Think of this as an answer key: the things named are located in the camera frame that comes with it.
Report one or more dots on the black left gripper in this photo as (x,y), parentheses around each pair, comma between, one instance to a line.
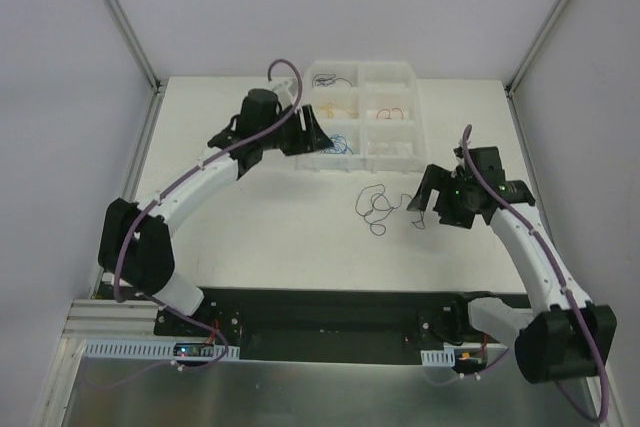
(301,128)

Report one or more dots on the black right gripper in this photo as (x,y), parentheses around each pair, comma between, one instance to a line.
(445,195)

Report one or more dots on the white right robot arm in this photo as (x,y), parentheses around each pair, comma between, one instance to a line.
(566,336)

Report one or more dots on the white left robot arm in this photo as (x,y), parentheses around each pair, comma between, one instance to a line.
(136,241)

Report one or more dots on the white plastic compartment tray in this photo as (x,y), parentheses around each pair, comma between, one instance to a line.
(371,111)

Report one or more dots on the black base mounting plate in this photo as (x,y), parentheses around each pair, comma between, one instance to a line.
(329,326)

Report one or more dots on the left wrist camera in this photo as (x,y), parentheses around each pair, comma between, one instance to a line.
(285,89)

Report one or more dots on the right aluminium frame post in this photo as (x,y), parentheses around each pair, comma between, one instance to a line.
(542,35)

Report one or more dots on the aluminium frame post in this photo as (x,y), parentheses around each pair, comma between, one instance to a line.
(132,43)
(542,35)

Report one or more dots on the left aluminium frame post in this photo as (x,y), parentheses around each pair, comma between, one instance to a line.
(132,43)

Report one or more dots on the right white cable duct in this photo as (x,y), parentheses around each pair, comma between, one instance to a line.
(444,358)

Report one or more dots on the white cable duct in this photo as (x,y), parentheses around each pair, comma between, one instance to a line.
(444,358)
(159,350)

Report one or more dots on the aluminium front rail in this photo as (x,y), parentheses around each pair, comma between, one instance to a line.
(137,317)

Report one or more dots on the left white cable duct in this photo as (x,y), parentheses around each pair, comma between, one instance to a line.
(159,350)

